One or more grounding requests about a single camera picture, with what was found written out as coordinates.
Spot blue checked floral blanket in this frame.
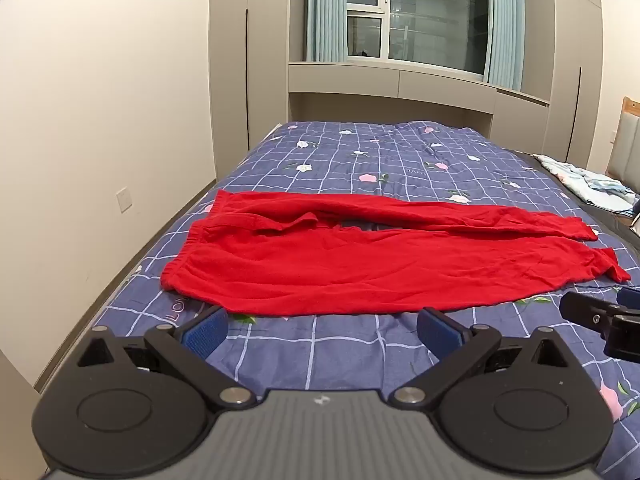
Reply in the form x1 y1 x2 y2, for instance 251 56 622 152
94 120 640 480

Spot beige wardrobe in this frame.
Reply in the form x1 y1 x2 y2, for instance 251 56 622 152
208 0 292 182
521 0 624 177

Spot window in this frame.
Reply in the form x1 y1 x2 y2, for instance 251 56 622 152
345 0 489 82

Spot light blue patterned cloth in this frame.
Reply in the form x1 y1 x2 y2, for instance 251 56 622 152
536 153 637 217

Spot red pants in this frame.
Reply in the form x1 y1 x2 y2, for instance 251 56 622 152
161 189 632 318

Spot padded wooden headboard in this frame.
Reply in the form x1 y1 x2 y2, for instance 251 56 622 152
604 95 640 182

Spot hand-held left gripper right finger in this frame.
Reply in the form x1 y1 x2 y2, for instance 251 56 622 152
388 308 571 410

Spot dark bed sheet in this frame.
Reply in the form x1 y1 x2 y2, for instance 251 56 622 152
520 151 640 286

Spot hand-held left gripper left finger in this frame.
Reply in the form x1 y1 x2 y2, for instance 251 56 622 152
75 305 256 413

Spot light blue curtain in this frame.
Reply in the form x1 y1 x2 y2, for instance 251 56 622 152
481 0 524 92
304 0 349 64

